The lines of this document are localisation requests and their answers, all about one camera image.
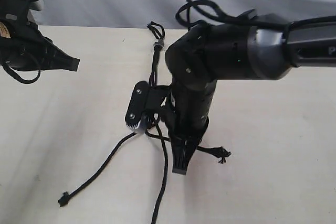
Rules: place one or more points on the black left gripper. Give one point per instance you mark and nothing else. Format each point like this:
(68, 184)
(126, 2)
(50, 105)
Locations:
(24, 47)

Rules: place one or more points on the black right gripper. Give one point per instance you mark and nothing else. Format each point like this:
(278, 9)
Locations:
(185, 135)

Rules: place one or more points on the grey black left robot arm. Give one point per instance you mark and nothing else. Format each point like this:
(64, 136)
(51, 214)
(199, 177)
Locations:
(23, 47)

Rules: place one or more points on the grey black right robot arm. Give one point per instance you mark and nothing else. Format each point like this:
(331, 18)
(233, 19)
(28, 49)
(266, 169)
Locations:
(258, 48)

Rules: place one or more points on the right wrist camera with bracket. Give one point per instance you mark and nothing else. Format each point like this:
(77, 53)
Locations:
(145, 102)

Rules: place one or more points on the grey cable sleeve connector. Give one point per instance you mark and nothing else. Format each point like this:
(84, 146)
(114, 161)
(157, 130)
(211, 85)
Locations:
(158, 45)

